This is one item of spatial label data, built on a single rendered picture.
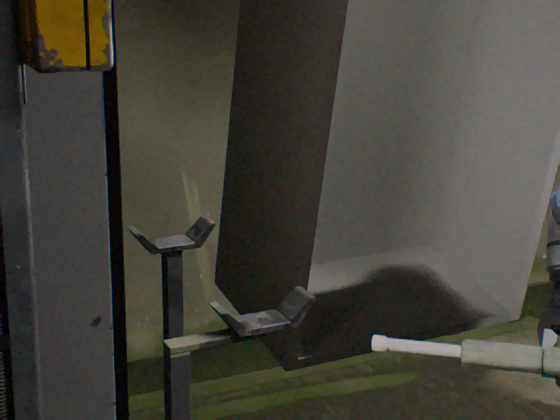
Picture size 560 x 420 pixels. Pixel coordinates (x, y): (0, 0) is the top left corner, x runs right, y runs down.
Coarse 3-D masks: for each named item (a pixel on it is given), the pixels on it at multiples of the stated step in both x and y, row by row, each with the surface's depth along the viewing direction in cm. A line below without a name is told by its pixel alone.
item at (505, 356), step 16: (384, 336) 216; (416, 352) 214; (432, 352) 213; (448, 352) 212; (464, 352) 210; (480, 352) 209; (496, 352) 208; (512, 352) 208; (528, 352) 207; (544, 352) 207; (496, 368) 211; (512, 368) 208; (528, 368) 206; (544, 368) 206
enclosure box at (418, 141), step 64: (256, 0) 208; (320, 0) 187; (384, 0) 230; (448, 0) 239; (512, 0) 233; (256, 64) 211; (320, 64) 190; (384, 64) 238; (448, 64) 247; (512, 64) 236; (256, 128) 215; (320, 128) 194; (384, 128) 247; (448, 128) 256; (512, 128) 239; (256, 192) 219; (320, 192) 201; (384, 192) 256; (448, 192) 263; (512, 192) 242; (256, 256) 223; (320, 256) 256; (384, 256) 264; (448, 256) 266; (512, 256) 245; (320, 320) 236; (384, 320) 239; (448, 320) 242; (512, 320) 245
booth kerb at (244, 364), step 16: (528, 288) 345; (544, 288) 348; (528, 304) 347; (544, 304) 350; (160, 352) 294; (192, 352) 297; (208, 352) 300; (224, 352) 302; (240, 352) 304; (256, 352) 306; (128, 368) 290; (144, 368) 292; (160, 368) 294; (192, 368) 299; (208, 368) 301; (224, 368) 303; (240, 368) 305; (256, 368) 308; (272, 368) 310; (128, 384) 291; (144, 384) 293; (160, 384) 295
